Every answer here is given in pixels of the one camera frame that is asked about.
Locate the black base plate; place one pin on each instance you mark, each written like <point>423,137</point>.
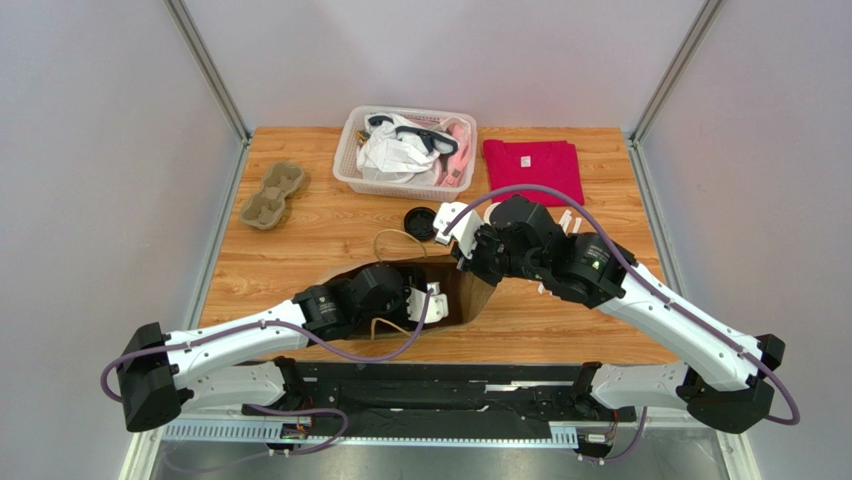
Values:
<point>418,404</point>

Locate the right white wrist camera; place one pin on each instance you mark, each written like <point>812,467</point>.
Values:
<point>456,222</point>

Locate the white wrapped straw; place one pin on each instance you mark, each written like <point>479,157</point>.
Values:
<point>542,290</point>
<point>574,225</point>
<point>565,221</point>

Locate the brown paper bag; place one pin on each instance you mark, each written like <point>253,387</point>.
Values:
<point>459,296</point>

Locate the black lid on table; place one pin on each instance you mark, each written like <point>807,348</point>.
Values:
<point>418,222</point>

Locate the white wrapped straw right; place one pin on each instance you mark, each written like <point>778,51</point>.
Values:
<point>542,290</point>

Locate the white wrapped straw middle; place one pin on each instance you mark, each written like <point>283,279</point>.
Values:
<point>574,225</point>

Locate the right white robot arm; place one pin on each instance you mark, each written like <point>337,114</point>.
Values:
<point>722,377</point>

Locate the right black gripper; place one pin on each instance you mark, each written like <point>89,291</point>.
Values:
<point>484,259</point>

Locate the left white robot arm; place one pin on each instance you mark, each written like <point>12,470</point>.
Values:
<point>162,374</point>

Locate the aluminium frame rail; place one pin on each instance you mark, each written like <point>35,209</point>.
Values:
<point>673,446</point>

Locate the white wrapped straw left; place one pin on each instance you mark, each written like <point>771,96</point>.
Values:
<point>565,221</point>

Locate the white cloth in basket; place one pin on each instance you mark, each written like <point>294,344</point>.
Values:
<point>386,157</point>

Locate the red folded cloth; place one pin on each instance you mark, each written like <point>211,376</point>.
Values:
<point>553,164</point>

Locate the paper coffee cup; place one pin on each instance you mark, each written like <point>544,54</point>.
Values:
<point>489,211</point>

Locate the white plastic basket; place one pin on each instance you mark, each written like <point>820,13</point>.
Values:
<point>353,137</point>

